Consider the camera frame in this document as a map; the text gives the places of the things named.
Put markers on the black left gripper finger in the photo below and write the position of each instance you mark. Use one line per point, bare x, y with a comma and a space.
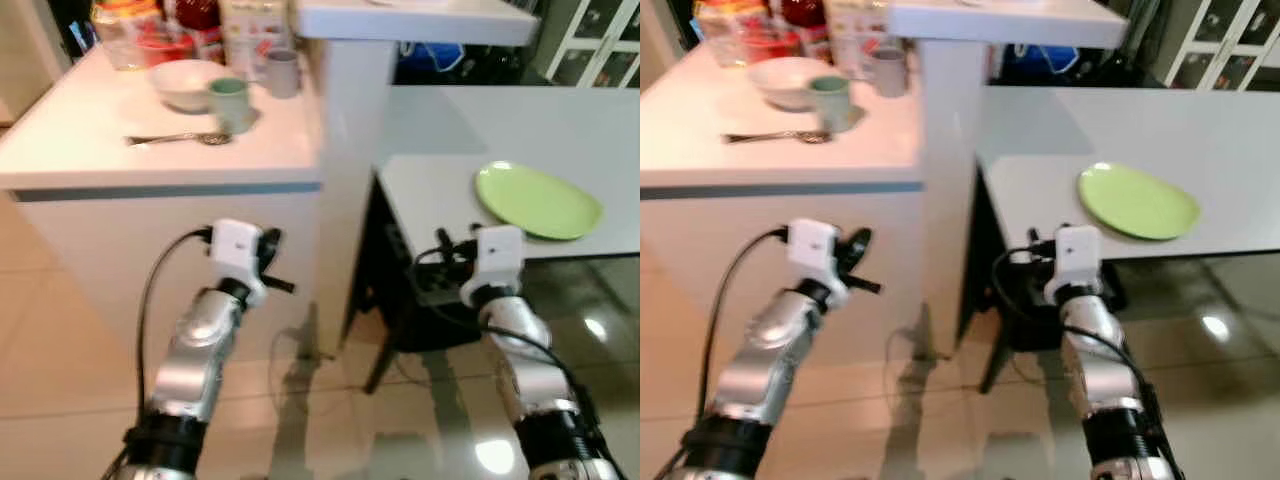
280, 284
865, 284

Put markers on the white speckled bowl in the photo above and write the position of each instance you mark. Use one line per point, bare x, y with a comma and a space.
790, 85
185, 83

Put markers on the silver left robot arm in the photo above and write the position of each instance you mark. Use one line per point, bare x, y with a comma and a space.
775, 350
195, 350

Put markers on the green plate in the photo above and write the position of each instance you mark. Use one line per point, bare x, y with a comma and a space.
1138, 200
538, 200

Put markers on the white raised bar counter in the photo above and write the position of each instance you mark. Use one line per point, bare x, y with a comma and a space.
355, 150
950, 150

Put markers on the metal spoon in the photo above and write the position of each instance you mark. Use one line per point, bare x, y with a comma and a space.
775, 137
175, 138

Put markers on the white kitchen counter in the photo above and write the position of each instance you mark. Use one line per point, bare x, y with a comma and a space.
100, 250
720, 250

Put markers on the green enamel mug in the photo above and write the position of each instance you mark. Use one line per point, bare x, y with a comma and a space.
230, 103
832, 105

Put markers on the grey dining table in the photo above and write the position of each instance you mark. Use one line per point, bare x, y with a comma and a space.
560, 130
1150, 125

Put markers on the grey enamel mug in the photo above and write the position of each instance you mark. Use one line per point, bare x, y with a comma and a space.
888, 72
281, 72

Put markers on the blue bag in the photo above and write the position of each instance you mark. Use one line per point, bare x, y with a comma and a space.
1020, 62
420, 65

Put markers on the printed yellow white package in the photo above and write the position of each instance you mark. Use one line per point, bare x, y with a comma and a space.
855, 30
250, 30

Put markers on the red container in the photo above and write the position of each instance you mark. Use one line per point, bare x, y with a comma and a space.
795, 30
195, 30

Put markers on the clear jar orange lid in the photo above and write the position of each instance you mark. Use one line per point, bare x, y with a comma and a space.
722, 35
122, 35

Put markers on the white glass-door cabinet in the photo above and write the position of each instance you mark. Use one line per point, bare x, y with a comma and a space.
1220, 40
590, 40

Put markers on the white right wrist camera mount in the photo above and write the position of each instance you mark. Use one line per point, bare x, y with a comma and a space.
1075, 255
498, 255

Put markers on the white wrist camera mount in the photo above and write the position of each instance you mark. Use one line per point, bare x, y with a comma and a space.
1075, 255
815, 248
235, 250
498, 255

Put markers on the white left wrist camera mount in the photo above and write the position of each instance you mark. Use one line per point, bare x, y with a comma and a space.
235, 250
815, 248

